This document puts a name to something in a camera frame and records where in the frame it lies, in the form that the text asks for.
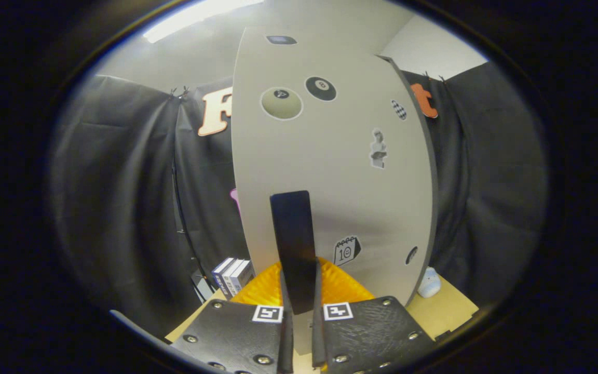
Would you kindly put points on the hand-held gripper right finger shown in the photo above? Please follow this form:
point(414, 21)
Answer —
point(318, 337)

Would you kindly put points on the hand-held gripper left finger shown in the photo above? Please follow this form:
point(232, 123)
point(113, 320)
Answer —
point(287, 337)

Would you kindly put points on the white cabinet door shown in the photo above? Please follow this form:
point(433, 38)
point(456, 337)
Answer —
point(340, 197)

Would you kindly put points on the white spine book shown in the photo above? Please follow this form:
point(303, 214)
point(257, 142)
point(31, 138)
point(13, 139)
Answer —
point(230, 278)

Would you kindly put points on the dark blue book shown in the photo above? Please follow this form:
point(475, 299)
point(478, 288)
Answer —
point(220, 275)

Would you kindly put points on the small pale blue object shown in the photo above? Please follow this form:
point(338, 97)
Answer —
point(429, 284)

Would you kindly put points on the dark grey cabinet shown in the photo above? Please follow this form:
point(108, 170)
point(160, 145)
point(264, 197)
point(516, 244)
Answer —
point(434, 197)

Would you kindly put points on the black backdrop cloth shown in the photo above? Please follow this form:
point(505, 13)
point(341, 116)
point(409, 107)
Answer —
point(117, 197)

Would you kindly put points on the ceiling light panel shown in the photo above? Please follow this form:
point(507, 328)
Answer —
point(190, 18)

